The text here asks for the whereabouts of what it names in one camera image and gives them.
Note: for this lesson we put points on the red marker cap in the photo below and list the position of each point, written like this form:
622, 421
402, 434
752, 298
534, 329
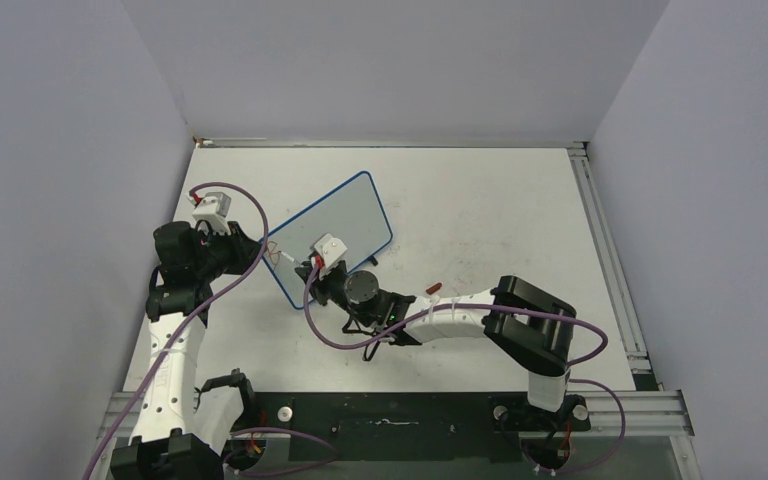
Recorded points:
433, 289

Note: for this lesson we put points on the aluminium frame rail right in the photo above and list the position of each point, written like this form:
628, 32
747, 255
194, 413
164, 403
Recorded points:
618, 290

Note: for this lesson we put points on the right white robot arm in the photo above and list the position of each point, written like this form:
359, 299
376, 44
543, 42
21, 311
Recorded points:
532, 327

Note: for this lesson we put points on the aluminium frame rail front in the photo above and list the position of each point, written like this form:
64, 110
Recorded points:
647, 413

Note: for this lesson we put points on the blue framed whiteboard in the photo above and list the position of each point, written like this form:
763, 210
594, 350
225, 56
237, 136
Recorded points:
353, 212

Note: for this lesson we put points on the red capped whiteboard marker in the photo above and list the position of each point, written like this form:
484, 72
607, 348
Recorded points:
289, 258

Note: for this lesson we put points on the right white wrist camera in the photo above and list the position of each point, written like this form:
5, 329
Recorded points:
328, 252

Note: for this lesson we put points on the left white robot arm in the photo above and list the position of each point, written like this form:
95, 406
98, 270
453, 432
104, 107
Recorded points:
179, 434

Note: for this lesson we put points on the aluminium frame rail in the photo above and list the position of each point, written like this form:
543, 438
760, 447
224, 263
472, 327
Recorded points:
618, 290
647, 413

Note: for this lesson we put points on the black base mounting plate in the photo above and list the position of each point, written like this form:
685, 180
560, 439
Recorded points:
497, 426

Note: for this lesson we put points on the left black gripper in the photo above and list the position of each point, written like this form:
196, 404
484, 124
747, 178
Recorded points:
244, 249

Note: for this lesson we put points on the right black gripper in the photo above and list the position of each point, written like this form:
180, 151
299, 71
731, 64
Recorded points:
319, 284

